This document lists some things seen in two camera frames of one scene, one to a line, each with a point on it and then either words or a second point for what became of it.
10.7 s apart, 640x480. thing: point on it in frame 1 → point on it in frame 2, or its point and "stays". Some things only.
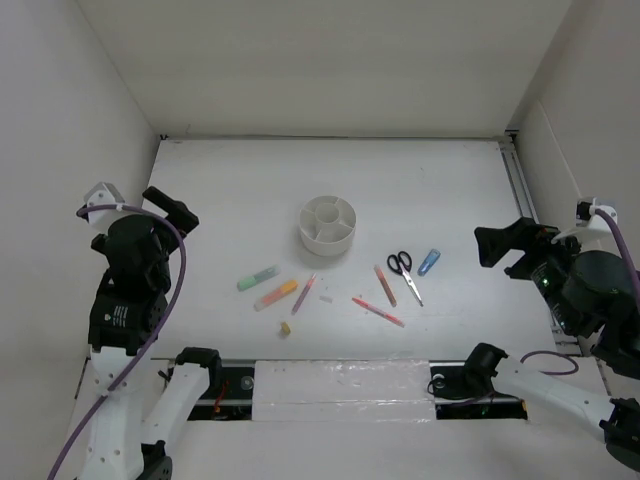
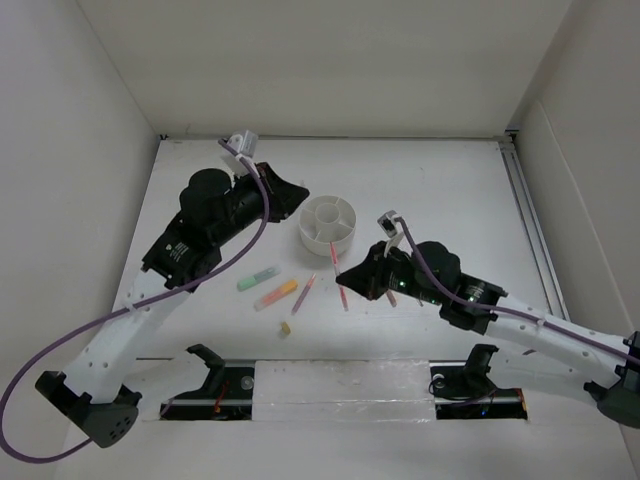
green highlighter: (258, 278) stays
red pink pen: (379, 313) → (341, 290)
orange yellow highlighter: (290, 286) stays
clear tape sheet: (350, 390) stays
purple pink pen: (303, 294) stays
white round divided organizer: (327, 225) stays
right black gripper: (535, 238) → (367, 277)
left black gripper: (177, 209) → (282, 197)
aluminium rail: (526, 201) stays
